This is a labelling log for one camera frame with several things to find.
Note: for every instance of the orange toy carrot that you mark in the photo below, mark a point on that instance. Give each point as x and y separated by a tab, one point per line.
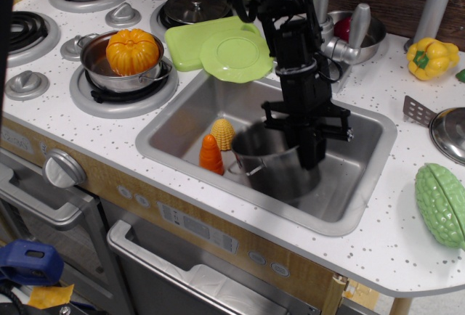
210	157

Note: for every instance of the steel bowl behind faucet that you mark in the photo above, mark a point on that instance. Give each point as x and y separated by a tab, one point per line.
375	34

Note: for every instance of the steel lid right edge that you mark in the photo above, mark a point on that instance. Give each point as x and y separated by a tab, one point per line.
447	133

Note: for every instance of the silver oven door handle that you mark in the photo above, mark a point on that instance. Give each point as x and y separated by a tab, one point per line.
23	186

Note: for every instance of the green toy bitter gourd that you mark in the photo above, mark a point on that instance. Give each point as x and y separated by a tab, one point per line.
440	199

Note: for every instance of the green plastic plate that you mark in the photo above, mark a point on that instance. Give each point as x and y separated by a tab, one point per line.
236	56

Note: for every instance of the steel pot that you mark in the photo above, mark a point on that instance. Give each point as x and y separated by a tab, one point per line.
93	58
270	165

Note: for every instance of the metal spatula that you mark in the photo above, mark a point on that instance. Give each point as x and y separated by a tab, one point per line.
417	111

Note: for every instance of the blue clamp tool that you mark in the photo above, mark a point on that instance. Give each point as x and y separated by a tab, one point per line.
31	263

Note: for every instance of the silver vertical pole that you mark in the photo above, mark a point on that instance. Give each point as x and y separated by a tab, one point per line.
431	18

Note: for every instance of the green cutting board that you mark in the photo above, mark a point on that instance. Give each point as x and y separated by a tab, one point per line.
184	42

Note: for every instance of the silver dishwasher door handle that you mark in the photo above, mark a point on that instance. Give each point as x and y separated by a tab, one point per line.
171	276

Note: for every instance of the steel pot lid on burner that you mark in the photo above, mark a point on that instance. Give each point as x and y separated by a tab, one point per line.
188	12

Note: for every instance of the stainless steel sink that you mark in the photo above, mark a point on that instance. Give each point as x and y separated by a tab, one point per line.
329	200

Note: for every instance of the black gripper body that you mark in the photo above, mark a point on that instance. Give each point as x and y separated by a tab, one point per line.
306	111

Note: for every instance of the black coil burner left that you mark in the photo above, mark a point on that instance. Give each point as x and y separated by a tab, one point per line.
32	36

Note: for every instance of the small green toy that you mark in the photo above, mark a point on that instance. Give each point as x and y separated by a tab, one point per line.
460	76

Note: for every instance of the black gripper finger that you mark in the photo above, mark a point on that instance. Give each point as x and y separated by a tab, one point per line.
309	142

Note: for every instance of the yellow toy bell pepper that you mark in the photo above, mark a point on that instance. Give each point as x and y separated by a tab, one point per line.
430	58

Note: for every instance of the red toy fruit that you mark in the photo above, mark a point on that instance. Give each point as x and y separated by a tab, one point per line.
342	28

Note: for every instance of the orange toy pumpkin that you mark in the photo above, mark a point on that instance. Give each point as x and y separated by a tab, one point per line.
130	52

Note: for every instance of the steel pot on burner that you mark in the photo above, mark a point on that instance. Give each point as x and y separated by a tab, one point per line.
93	58

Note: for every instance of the yellow toy corn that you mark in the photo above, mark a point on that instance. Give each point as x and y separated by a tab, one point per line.
223	132

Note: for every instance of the silver toy faucet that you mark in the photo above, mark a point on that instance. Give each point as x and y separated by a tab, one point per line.
346	53

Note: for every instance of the silver oven dial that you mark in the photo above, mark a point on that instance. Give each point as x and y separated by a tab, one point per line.
61	170

